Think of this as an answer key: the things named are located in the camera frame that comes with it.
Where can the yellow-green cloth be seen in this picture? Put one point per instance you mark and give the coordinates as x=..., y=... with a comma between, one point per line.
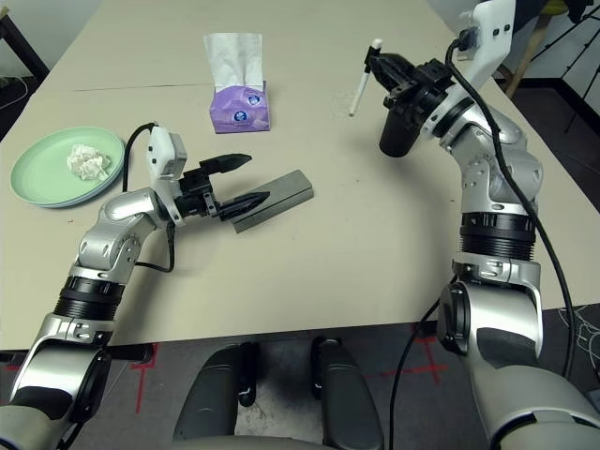
x=553, y=5

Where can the red floor tape mark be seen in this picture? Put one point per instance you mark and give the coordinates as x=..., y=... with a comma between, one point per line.
x=140, y=384

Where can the wooden stool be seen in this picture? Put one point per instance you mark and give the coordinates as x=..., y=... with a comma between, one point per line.
x=525, y=61

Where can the dark grey robot leg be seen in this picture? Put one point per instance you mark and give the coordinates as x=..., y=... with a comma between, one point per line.
x=211, y=403
x=347, y=403

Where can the white whiteboard marker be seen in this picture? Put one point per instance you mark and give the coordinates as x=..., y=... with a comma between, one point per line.
x=360, y=91

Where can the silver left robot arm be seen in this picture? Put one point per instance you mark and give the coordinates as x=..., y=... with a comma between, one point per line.
x=122, y=211

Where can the light blue plate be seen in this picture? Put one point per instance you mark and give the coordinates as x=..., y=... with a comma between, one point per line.
x=65, y=205

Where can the dark grey robot right leg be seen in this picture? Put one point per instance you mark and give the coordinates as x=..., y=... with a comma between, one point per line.
x=347, y=403

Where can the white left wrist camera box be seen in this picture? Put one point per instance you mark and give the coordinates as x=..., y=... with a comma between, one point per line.
x=161, y=150

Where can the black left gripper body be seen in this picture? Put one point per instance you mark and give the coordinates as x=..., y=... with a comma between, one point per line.
x=197, y=194

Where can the black jacket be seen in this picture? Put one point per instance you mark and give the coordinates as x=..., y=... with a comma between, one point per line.
x=581, y=9

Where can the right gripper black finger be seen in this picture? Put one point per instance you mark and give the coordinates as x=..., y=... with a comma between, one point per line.
x=394, y=63
x=398, y=83

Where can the purple tissue pack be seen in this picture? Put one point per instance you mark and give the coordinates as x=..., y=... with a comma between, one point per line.
x=239, y=112

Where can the beige side table black frame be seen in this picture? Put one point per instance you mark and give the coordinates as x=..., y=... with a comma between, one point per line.
x=23, y=47

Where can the white tissue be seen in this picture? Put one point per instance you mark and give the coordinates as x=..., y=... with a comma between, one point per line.
x=86, y=161

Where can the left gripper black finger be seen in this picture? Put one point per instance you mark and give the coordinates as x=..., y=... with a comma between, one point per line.
x=227, y=162
x=246, y=201

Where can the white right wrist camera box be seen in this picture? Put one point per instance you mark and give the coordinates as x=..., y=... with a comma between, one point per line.
x=494, y=33

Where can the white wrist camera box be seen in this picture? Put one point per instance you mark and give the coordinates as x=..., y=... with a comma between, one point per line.
x=494, y=33
x=161, y=150

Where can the black tripod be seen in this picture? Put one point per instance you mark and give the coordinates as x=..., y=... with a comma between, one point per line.
x=583, y=96

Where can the black cup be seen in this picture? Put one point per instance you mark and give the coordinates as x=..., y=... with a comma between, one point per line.
x=396, y=136

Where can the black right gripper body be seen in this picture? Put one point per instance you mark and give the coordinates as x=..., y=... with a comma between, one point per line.
x=431, y=84

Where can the grey glasses case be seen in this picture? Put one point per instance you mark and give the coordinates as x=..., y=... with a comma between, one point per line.
x=286, y=187

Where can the black table foot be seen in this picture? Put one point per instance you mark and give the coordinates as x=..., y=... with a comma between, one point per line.
x=126, y=352

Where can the dark grey robot left leg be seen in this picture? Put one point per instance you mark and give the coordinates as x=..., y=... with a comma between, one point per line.
x=211, y=403

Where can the light green plate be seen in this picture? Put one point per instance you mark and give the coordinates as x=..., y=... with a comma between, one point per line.
x=42, y=173

